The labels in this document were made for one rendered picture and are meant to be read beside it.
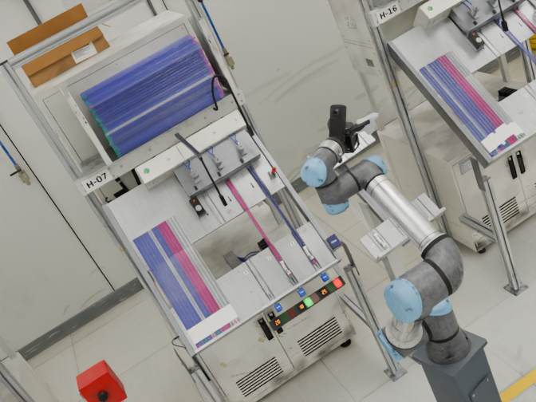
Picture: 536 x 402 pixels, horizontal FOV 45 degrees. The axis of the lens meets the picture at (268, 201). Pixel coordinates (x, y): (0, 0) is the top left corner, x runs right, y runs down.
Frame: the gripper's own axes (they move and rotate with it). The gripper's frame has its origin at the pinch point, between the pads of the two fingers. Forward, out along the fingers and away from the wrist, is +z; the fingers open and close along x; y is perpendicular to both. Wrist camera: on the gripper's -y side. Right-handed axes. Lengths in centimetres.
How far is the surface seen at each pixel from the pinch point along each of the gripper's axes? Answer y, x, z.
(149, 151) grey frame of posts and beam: 18, -93, -5
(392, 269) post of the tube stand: 93, -11, 26
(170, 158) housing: 22, -85, -3
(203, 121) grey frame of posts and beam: 16, -79, 16
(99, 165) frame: 16, -107, -20
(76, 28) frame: -36, -105, -5
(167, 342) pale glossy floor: 164, -157, 8
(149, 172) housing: 23, -90, -12
